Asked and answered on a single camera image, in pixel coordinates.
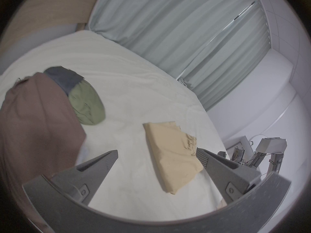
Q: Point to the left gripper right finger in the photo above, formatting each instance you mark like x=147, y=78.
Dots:
x=226, y=176

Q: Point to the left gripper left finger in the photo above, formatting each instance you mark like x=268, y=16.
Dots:
x=93, y=176

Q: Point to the tan shorts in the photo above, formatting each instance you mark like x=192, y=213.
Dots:
x=170, y=154

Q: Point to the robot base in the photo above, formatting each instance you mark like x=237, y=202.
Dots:
x=239, y=152

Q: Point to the bed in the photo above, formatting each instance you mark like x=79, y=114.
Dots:
x=145, y=81

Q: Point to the green garment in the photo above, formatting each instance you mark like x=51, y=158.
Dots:
x=87, y=105

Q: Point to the brown garment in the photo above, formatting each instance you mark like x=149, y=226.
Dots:
x=36, y=125

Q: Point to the narrow grey-green curtain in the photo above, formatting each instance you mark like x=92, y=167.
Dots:
x=230, y=64

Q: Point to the wide grey-green curtain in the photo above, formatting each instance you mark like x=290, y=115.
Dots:
x=158, y=20

